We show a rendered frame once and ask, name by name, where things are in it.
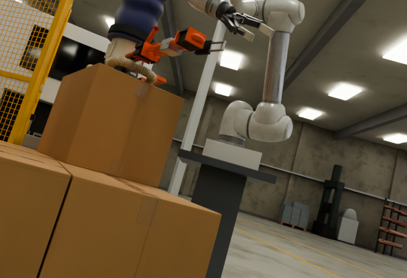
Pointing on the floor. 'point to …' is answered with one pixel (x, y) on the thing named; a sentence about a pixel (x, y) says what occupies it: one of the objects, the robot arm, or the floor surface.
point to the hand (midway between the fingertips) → (260, 34)
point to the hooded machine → (346, 226)
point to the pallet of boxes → (294, 214)
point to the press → (318, 226)
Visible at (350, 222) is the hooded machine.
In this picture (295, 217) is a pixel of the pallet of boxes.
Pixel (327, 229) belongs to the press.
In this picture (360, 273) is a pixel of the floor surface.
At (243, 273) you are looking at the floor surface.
